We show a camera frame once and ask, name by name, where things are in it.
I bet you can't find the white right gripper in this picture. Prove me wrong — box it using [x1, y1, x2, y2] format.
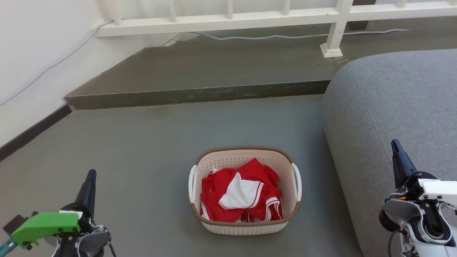
[391, 139, 457, 207]

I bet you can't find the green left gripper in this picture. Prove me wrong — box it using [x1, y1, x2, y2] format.
[11, 170, 97, 249]

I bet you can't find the cream plastic laundry basket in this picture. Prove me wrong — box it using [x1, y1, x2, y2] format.
[188, 146, 302, 236]

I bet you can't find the grey fabric sofa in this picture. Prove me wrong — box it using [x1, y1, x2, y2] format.
[322, 49, 457, 257]

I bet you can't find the black baseboard strip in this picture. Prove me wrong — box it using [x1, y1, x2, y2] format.
[0, 104, 72, 162]

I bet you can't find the teal plastic connector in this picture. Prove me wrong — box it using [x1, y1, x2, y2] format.
[0, 238, 17, 255]

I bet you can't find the red and white garment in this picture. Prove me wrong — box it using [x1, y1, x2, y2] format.
[200, 158, 283, 223]

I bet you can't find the raised concrete step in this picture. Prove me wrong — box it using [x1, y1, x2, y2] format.
[64, 16, 457, 110]

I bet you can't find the white wooden railing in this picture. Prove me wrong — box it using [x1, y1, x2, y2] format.
[94, 0, 457, 58]

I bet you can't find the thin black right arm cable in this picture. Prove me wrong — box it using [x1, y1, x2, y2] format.
[388, 230, 406, 257]

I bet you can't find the dark brown post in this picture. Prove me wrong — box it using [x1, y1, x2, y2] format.
[346, 0, 376, 31]

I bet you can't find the grey power cable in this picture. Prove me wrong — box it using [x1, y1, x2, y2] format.
[0, 20, 410, 107]

